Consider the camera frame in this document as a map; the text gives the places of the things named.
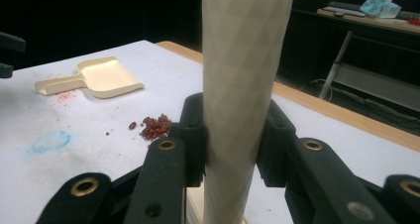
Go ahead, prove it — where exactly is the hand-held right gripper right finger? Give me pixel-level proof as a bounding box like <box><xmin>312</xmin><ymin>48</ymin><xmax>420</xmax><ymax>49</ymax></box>
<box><xmin>256</xmin><ymin>98</ymin><xmax>297</xmax><ymax>188</ymax></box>

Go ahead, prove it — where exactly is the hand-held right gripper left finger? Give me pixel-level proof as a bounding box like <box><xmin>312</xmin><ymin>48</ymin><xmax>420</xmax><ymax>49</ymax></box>
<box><xmin>177</xmin><ymin>92</ymin><xmax>209</xmax><ymax>188</ymax></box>

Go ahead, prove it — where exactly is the pile of red beans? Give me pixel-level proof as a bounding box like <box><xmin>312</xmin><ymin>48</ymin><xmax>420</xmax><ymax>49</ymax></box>
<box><xmin>128</xmin><ymin>113</ymin><xmax>173</xmax><ymax>142</ymax></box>

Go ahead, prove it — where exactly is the cream plastic dustpan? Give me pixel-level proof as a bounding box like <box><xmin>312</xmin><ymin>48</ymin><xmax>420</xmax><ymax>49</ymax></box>
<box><xmin>34</xmin><ymin>56</ymin><xmax>146</xmax><ymax>100</ymax></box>

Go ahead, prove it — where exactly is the grey metal desk leg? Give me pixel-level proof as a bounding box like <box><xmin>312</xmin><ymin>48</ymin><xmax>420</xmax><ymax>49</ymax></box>
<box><xmin>318</xmin><ymin>30</ymin><xmax>355</xmax><ymax>101</ymax></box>

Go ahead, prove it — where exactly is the grey lower shelf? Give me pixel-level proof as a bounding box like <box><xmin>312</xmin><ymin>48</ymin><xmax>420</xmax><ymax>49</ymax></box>
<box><xmin>331</xmin><ymin>61</ymin><xmax>420</xmax><ymax>113</ymax></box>

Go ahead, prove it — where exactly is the dark keyboard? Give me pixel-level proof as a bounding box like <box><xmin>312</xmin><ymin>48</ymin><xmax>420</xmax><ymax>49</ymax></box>
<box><xmin>321</xmin><ymin>0</ymin><xmax>368</xmax><ymax>19</ymax></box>

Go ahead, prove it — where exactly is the wooden desk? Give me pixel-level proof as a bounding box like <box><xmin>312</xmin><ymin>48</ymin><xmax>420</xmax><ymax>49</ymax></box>
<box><xmin>316</xmin><ymin>7</ymin><xmax>420</xmax><ymax>36</ymax></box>

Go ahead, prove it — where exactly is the blue tissue pack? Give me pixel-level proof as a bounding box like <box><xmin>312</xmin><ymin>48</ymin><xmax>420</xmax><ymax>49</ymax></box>
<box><xmin>359</xmin><ymin>0</ymin><xmax>406</xmax><ymax>20</ymax></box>

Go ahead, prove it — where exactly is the thin grey cable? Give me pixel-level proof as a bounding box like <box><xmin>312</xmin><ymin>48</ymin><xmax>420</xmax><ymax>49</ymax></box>
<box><xmin>297</xmin><ymin>77</ymin><xmax>332</xmax><ymax>97</ymax></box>

